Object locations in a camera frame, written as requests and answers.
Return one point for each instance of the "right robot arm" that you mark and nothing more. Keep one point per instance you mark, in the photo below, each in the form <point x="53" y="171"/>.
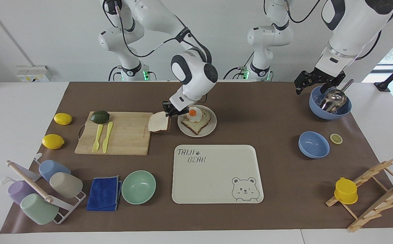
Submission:
<point x="193" y="73"/>

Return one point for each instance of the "toasted bread slice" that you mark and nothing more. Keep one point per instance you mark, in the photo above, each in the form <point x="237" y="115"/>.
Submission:
<point x="196" y="126"/>

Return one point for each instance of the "beige cup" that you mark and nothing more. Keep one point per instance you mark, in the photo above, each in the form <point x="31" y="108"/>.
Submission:
<point x="67" y="184"/>

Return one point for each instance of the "purple cup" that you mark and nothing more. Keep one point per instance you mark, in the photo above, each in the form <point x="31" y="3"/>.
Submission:
<point x="18" y="191"/>

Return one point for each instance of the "yellow-green plastic fork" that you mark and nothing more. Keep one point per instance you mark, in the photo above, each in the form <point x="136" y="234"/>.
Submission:
<point x="97" y="139"/>

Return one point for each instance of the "round cream plate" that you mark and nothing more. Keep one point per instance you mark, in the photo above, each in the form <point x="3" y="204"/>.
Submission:
<point x="207" y="128"/>

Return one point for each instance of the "silver metal ladle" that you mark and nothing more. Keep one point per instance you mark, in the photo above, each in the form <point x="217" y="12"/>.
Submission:
<point x="333" y="99"/>

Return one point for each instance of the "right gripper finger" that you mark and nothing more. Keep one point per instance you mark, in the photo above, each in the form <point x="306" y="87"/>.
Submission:
<point x="167" y="104"/>
<point x="171" y="114"/>

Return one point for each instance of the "green bowl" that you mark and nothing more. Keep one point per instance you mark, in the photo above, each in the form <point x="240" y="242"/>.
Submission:
<point x="139" y="187"/>

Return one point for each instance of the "large blue bowl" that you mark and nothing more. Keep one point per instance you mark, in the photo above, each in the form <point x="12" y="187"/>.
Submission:
<point x="328" y="114"/>

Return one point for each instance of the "wooden cutting board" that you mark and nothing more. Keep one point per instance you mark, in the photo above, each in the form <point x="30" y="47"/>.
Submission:
<point x="128" y="135"/>

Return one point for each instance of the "yellow lemon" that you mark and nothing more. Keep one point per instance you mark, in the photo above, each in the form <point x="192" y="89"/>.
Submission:
<point x="63" y="118"/>
<point x="53" y="141"/>

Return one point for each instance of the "white cup rack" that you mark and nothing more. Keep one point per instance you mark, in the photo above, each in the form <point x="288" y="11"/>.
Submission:
<point x="30" y="181"/>

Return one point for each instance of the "cream tray with bear print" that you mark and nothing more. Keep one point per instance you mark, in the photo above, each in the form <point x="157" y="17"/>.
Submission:
<point x="210" y="176"/>

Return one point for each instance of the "white bread slice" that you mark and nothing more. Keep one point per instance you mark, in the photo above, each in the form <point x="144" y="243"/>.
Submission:
<point x="157" y="122"/>

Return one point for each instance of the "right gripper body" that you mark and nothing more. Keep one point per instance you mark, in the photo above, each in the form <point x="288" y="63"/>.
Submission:
<point x="182" y="111"/>

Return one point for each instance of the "wooden drying rack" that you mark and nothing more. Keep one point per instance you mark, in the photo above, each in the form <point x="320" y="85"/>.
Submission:
<point x="372" y="206"/>

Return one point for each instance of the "white power strip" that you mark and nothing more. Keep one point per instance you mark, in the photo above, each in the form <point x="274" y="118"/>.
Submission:
<point x="32" y="74"/>

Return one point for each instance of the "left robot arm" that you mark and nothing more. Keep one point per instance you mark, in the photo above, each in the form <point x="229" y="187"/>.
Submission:
<point x="355" y="27"/>

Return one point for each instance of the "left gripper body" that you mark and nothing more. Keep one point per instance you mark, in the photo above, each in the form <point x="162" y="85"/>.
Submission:
<point x="328" y="76"/>

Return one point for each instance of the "small blue bowl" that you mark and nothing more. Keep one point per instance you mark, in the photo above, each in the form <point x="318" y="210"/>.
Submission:
<point x="313" y="145"/>

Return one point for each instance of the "dark green avocado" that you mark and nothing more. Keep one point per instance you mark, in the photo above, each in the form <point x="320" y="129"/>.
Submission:
<point x="100" y="117"/>

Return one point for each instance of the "blue folded cloth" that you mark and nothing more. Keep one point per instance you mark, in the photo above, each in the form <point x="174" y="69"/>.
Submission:
<point x="103" y="194"/>

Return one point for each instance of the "yellow-green plastic knife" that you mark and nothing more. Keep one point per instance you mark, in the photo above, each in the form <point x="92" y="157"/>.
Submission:
<point x="107" y="137"/>

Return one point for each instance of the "blue cup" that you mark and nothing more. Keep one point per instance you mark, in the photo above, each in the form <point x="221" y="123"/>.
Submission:
<point x="54" y="168"/>

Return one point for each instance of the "yellow cup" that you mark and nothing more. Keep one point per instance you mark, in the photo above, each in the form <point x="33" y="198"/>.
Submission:
<point x="345" y="191"/>

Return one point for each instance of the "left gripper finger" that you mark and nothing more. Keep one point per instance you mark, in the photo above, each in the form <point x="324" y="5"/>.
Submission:
<point x="304" y="80"/>
<point x="328" y="86"/>

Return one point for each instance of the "green cup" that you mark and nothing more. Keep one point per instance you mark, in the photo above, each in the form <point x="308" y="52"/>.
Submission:
<point x="39" y="209"/>

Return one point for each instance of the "fried egg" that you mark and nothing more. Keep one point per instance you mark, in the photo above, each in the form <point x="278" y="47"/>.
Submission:
<point x="193" y="113"/>

